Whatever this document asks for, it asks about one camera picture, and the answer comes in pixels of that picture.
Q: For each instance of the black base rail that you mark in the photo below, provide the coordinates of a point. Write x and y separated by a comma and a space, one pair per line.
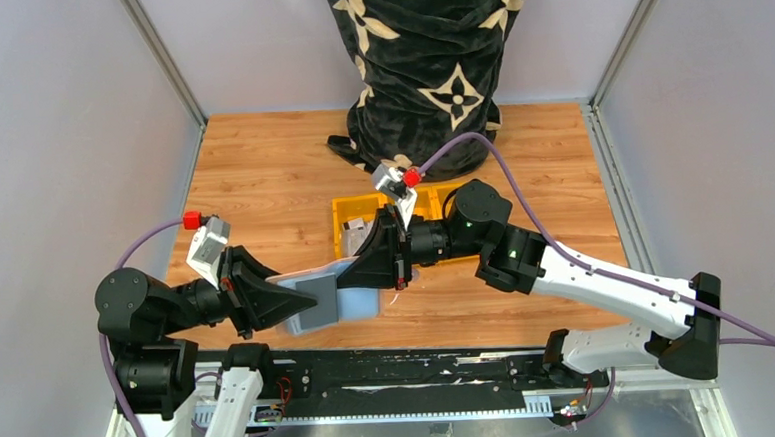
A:
311, 387

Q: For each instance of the pink leather card holder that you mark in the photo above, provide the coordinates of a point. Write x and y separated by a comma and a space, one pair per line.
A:
343, 305

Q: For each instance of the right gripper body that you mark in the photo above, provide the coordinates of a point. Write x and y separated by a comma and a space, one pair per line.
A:
398, 247

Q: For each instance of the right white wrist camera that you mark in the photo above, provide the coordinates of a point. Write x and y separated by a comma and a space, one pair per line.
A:
399, 186

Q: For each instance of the dark grey card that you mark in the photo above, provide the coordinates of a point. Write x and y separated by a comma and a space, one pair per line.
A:
325, 313

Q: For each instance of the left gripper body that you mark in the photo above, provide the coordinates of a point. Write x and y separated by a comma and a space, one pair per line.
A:
236, 293

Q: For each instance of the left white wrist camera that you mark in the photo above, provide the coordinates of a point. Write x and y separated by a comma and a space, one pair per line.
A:
206, 247

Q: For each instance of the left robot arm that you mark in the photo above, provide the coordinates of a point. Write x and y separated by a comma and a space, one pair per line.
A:
151, 373

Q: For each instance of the black floral blanket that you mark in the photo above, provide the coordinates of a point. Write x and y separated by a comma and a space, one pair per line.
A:
429, 71

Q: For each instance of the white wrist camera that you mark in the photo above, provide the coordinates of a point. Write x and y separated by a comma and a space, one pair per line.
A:
206, 247
399, 186

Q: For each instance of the yellow plastic end bin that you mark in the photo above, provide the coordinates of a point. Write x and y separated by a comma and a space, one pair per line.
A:
443, 198

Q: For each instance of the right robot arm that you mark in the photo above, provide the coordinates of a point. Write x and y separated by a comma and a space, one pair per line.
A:
670, 324

